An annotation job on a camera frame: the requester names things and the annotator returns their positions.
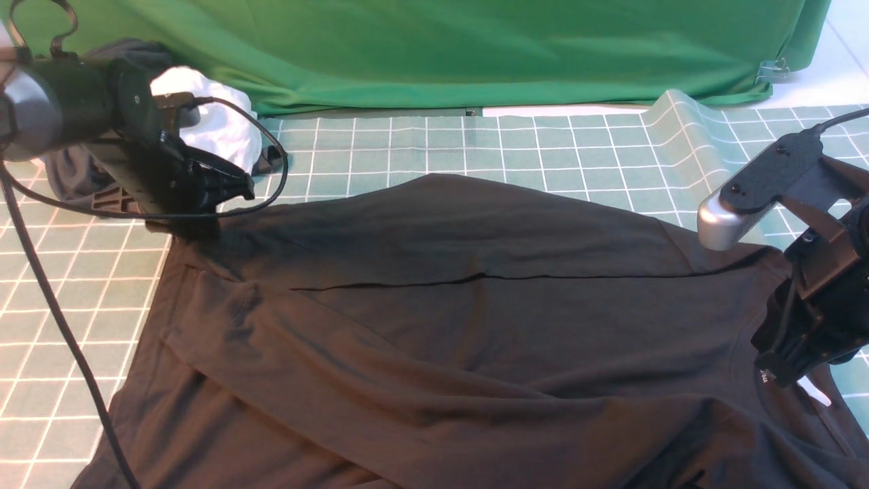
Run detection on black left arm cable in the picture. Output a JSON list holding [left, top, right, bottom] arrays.
[[0, 0, 289, 489]]

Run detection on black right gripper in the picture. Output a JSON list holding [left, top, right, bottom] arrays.
[[751, 200, 868, 388]]

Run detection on dark gray crumpled garment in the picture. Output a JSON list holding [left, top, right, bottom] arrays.
[[41, 38, 282, 207]]

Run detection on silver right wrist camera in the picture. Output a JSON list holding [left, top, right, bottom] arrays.
[[697, 131, 826, 252]]

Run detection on green grid tablecloth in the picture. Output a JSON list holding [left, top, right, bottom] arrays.
[[1, 90, 867, 488]]

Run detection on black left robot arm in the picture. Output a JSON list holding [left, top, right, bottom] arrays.
[[2, 58, 254, 216]]

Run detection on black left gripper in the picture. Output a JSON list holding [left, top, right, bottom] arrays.
[[89, 132, 255, 215]]

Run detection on dark gray long-sleeve shirt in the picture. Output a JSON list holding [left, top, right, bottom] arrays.
[[109, 175, 867, 488]]

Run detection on green backdrop cloth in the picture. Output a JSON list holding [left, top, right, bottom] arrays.
[[0, 0, 832, 116]]

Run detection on metal binder clip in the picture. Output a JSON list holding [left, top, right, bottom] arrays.
[[755, 58, 791, 84]]

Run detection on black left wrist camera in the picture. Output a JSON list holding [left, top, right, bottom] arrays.
[[154, 92, 201, 133]]

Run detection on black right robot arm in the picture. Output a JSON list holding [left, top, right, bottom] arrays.
[[751, 182, 868, 387]]

